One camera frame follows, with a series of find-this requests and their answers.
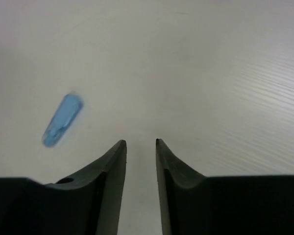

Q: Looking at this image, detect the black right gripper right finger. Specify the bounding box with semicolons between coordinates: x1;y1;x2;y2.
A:
156;139;211;235

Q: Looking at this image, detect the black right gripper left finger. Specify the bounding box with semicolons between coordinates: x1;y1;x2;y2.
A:
44;140;127;235

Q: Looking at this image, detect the pastel blue short marker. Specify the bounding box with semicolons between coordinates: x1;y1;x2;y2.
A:
42;93;84;147

